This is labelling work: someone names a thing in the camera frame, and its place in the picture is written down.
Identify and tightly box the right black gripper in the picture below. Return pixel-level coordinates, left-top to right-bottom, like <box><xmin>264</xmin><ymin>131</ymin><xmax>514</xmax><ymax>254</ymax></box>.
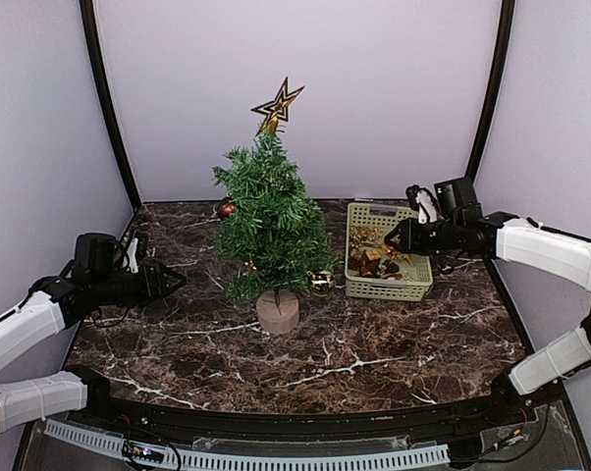
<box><xmin>385</xmin><ymin>217</ymin><xmax>462</xmax><ymax>256</ymax></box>

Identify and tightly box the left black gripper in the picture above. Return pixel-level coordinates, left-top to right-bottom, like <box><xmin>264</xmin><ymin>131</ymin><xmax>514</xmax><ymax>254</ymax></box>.
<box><xmin>92</xmin><ymin>262</ymin><xmax>186</xmax><ymax>309</ymax></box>

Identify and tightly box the green plastic basket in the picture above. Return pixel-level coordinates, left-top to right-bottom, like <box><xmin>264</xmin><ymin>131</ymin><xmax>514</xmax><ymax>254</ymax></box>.
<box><xmin>344</xmin><ymin>202</ymin><xmax>433</xmax><ymax>301</ymax></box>

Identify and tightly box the gold black bauble ornament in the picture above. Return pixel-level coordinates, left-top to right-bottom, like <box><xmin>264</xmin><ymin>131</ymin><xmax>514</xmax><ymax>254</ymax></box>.
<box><xmin>306</xmin><ymin>270</ymin><xmax>336</xmax><ymax>297</ymax></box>

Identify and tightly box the red bauble ornament back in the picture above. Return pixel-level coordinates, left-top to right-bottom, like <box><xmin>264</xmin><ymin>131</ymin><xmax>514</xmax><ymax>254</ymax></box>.
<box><xmin>216</xmin><ymin>197</ymin><xmax>237</xmax><ymax>220</ymax></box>

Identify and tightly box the small green christmas tree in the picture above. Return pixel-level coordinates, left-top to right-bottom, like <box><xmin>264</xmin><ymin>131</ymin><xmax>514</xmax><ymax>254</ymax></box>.
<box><xmin>213</xmin><ymin>132</ymin><xmax>339</xmax><ymax>303</ymax></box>

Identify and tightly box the gold star tree topper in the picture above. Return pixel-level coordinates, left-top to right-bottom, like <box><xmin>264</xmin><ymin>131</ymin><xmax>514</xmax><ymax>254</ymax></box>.
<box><xmin>251</xmin><ymin>77</ymin><xmax>305</xmax><ymax>137</ymax></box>

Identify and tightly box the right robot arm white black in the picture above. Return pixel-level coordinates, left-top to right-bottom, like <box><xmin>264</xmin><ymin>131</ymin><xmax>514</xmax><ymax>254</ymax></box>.
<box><xmin>385</xmin><ymin>177</ymin><xmax>591</xmax><ymax>426</ymax></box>

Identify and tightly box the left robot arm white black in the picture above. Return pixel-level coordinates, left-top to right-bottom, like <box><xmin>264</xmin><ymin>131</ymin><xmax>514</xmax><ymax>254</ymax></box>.
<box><xmin>0</xmin><ymin>233</ymin><xmax>187</xmax><ymax>434</ymax></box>

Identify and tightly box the round wooden tree base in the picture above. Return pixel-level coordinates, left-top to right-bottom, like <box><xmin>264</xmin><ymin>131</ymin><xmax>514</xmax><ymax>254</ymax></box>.
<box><xmin>256</xmin><ymin>289</ymin><xmax>299</xmax><ymax>335</ymax></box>

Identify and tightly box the brown pinecone ornament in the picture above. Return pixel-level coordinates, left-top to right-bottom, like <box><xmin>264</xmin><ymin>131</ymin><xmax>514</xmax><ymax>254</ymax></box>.
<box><xmin>380</xmin><ymin>259</ymin><xmax>400</xmax><ymax>276</ymax></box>

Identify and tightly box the gold gift box ornament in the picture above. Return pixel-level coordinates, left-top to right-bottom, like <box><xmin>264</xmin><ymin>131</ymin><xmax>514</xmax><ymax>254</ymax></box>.
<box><xmin>360</xmin><ymin>249</ymin><xmax>381</xmax><ymax>265</ymax></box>

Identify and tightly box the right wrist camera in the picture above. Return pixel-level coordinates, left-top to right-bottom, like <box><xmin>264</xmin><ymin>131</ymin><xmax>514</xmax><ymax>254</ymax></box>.
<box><xmin>405</xmin><ymin>184</ymin><xmax>440</xmax><ymax>224</ymax></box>

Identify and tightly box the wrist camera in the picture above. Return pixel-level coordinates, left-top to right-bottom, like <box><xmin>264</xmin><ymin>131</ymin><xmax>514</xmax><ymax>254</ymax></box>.
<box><xmin>121</xmin><ymin>231</ymin><xmax>149</xmax><ymax>274</ymax></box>
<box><xmin>405</xmin><ymin>184</ymin><xmax>440</xmax><ymax>224</ymax></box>

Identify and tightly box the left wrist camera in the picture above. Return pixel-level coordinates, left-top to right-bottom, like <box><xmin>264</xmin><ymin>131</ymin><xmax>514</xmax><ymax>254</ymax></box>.
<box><xmin>121</xmin><ymin>231</ymin><xmax>149</xmax><ymax>274</ymax></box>

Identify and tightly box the white slotted cable duct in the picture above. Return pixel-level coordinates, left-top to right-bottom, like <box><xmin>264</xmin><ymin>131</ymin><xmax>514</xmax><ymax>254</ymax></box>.
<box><xmin>43</xmin><ymin>419</ymin><xmax>450</xmax><ymax>470</ymax></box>

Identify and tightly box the black front rail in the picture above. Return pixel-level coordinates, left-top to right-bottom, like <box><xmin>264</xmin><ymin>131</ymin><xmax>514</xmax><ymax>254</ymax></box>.
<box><xmin>68</xmin><ymin>396</ymin><xmax>539</xmax><ymax>444</ymax></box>

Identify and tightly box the right black frame post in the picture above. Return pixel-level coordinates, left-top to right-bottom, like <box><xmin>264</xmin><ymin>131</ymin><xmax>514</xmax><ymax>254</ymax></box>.
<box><xmin>465</xmin><ymin>0</ymin><xmax>515</xmax><ymax>182</ymax></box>

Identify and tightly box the black frame post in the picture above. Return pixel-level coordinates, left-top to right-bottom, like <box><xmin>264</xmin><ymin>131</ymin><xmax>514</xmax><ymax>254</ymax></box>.
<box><xmin>465</xmin><ymin>0</ymin><xmax>515</xmax><ymax>182</ymax></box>
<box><xmin>79</xmin><ymin>0</ymin><xmax>142</xmax><ymax>212</ymax></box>

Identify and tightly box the left black frame post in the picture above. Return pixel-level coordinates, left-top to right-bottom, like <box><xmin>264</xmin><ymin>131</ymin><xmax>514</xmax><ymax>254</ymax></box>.
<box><xmin>79</xmin><ymin>0</ymin><xmax>142</xmax><ymax>212</ymax></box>

